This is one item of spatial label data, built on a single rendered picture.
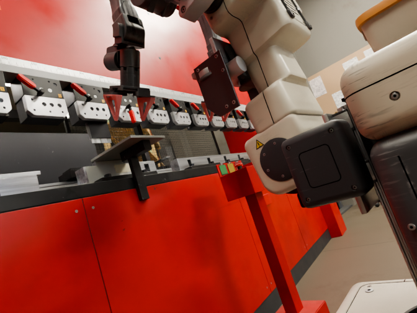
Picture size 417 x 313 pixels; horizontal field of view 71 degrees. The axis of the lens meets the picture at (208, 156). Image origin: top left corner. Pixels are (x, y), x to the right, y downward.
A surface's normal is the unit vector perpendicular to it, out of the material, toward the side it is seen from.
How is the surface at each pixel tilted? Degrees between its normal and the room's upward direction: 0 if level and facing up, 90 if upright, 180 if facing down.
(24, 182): 90
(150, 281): 90
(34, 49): 90
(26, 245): 90
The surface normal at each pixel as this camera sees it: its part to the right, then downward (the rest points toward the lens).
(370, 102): -0.64, 0.09
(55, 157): 0.76, -0.35
